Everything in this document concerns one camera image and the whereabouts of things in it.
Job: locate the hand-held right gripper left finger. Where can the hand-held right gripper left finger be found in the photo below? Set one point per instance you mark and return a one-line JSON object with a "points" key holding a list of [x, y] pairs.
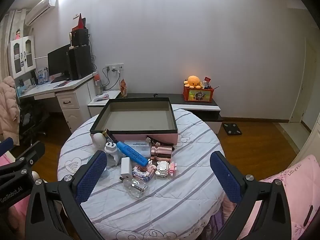
{"points": [[92, 177]]}

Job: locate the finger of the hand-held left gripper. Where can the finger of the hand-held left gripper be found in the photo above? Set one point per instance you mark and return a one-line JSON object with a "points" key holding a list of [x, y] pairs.
{"points": [[30, 155], [6, 145]]}

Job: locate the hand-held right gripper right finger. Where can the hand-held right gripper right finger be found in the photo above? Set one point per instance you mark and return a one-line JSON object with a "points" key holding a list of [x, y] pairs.
{"points": [[225, 177]]}

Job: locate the white plug adapter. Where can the white plug adapter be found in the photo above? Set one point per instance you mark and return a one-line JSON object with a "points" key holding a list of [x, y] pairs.
{"points": [[110, 150]]}

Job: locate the white egg-shaped object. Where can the white egg-shaped object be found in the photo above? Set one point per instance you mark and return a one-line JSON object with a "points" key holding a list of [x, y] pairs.
{"points": [[98, 141]]}

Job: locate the clear glass bottle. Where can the clear glass bottle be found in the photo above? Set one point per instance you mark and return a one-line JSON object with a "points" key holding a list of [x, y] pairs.
{"points": [[136, 188]]}

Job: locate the rose gold metal canister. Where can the rose gold metal canister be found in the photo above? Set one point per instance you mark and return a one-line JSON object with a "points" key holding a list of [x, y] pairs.
{"points": [[162, 153]]}

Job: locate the black and pink storage box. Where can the black and pink storage box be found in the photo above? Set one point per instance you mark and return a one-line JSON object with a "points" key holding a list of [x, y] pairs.
{"points": [[140, 120]]}

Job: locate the black office chair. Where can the black office chair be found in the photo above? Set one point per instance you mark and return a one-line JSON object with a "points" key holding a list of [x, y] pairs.
{"points": [[32, 120]]}

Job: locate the white charger block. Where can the white charger block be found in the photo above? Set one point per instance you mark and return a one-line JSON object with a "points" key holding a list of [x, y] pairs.
{"points": [[126, 167]]}

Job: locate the pink puffer jacket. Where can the pink puffer jacket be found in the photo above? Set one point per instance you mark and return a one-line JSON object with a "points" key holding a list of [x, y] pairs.
{"points": [[8, 100]]}

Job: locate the black gold lipstick tube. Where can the black gold lipstick tube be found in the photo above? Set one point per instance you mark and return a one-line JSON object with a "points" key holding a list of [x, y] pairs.
{"points": [[107, 133]]}

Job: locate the blue highlighter pen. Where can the blue highlighter pen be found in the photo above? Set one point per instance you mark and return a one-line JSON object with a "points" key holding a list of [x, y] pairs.
{"points": [[131, 153]]}

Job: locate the black bathroom scale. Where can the black bathroom scale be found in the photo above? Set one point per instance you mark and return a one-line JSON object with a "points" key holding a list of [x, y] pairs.
{"points": [[232, 129]]}

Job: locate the pink blue brick figure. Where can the pink blue brick figure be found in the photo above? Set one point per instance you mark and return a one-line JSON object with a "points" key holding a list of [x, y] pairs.
{"points": [[143, 171]]}

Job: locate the striped white tablecloth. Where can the striped white tablecloth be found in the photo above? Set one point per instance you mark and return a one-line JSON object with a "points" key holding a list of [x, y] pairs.
{"points": [[175, 205]]}

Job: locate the clear plastic floss box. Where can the clear plastic floss box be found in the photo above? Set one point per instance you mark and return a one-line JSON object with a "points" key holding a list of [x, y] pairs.
{"points": [[140, 146]]}

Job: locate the white pink brick figure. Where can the white pink brick figure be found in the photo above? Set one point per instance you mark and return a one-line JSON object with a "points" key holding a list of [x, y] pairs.
{"points": [[163, 168]]}

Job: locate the white desk with drawers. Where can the white desk with drawers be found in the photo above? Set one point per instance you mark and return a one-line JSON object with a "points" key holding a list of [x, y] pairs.
{"points": [[72, 105]]}

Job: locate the black hair clip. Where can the black hair clip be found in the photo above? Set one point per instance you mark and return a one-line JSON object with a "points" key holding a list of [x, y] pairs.
{"points": [[161, 141]]}

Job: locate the black white low cabinet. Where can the black white low cabinet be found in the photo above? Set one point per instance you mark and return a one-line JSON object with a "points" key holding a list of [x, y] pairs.
{"points": [[200, 107]]}

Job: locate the pink quilt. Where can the pink quilt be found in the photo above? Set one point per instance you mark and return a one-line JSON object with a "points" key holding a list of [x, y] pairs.
{"points": [[300, 180]]}

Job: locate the blue white box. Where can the blue white box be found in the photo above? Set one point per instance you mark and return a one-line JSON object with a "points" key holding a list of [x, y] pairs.
{"points": [[42, 76]]}

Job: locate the papers on side cabinet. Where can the papers on side cabinet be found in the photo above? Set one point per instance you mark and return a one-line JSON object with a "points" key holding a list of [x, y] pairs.
{"points": [[103, 97]]}

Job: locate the orange printed box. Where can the orange printed box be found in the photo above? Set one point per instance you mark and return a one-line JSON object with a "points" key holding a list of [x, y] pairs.
{"points": [[197, 95]]}

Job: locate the white glass-door cabinet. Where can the white glass-door cabinet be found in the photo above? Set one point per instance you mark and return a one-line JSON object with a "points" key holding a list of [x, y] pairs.
{"points": [[22, 55]]}

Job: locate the orange snack bag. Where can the orange snack bag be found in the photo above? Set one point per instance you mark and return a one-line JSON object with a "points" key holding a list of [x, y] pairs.
{"points": [[123, 88]]}

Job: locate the red-lid clear bottle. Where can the red-lid clear bottle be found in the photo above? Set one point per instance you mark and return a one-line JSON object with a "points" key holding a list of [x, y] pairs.
{"points": [[98, 82]]}

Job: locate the red white small packets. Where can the red white small packets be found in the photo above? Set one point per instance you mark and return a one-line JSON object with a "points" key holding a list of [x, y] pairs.
{"points": [[207, 82]]}

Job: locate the black computer monitor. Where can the black computer monitor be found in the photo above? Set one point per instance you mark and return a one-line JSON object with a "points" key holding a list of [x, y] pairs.
{"points": [[58, 60]]}

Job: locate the orange octopus plush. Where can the orange octopus plush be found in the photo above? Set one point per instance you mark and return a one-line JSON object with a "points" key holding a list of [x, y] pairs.
{"points": [[193, 82]]}

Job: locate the black computer tower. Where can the black computer tower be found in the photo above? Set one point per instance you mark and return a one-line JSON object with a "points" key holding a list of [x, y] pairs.
{"points": [[80, 62]]}

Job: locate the small pink doll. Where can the small pink doll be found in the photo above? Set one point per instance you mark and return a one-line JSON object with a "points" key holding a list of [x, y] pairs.
{"points": [[18, 34]]}

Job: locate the white curtain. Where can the white curtain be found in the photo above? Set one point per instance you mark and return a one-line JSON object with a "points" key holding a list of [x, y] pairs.
{"points": [[11, 30]]}

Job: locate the white door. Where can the white door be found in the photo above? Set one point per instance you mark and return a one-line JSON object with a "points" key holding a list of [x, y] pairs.
{"points": [[303, 85]]}

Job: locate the white air conditioner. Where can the white air conditioner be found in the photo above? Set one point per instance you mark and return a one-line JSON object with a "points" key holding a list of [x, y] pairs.
{"points": [[41, 11]]}

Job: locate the red cone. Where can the red cone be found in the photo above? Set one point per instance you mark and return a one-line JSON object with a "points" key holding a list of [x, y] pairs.
{"points": [[80, 22]]}

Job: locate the white wall socket strip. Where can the white wall socket strip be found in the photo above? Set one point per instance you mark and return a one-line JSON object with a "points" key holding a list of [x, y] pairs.
{"points": [[114, 67]]}

